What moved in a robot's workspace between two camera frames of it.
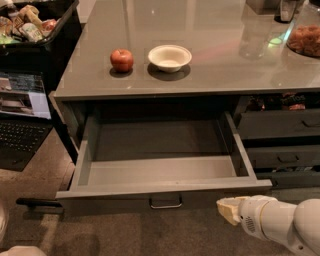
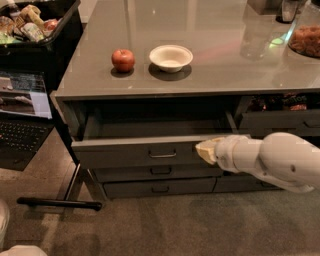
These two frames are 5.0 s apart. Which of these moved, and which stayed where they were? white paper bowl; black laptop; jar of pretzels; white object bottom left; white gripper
Moved: white gripper
Stayed: jar of pretzels; black laptop; white paper bowl; white object bottom left
